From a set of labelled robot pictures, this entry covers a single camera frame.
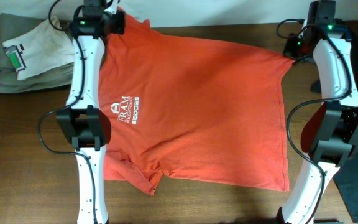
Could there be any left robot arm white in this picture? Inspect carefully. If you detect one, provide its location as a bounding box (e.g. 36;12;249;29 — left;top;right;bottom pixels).
56;1;125;223

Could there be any white folded t-shirt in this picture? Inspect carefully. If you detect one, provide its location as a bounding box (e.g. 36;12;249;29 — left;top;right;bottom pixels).
2;16;75;80

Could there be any orange t-shirt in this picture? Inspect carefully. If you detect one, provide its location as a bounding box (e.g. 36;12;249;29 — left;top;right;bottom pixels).
99;16;293;195

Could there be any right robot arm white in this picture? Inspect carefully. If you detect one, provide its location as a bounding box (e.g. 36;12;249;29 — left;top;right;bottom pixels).
275;1;358;223

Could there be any olive folded garment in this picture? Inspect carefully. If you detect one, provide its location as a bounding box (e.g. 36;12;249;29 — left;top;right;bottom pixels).
0;13;73;93

